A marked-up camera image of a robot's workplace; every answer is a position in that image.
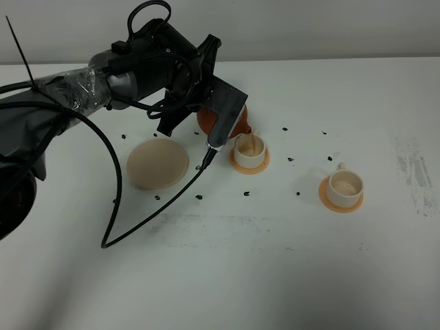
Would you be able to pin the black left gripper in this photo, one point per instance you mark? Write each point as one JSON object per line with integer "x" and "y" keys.
{"x": 203, "y": 64}

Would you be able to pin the brown clay teapot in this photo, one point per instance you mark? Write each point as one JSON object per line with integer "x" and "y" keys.
{"x": 207, "y": 118}

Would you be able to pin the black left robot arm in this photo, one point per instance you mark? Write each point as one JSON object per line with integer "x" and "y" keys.
{"x": 156, "y": 70}

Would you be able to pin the beige round teapot coaster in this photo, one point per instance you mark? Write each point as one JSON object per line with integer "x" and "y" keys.
{"x": 157, "y": 164}

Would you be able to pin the white teacup near teapot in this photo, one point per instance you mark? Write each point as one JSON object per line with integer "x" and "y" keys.
{"x": 249, "y": 150}

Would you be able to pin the orange coaster near teapot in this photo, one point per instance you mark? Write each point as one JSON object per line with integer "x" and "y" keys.
{"x": 249, "y": 171}

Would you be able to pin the orange coaster far right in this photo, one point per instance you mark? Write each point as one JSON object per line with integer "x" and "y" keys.
{"x": 323, "y": 197}

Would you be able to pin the white teacup far right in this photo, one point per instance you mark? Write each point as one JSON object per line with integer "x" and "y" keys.
{"x": 345, "y": 187}

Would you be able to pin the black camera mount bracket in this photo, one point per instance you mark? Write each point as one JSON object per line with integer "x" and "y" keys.
{"x": 223, "y": 98}

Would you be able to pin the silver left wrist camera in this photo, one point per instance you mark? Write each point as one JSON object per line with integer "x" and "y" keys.
{"x": 227, "y": 116}

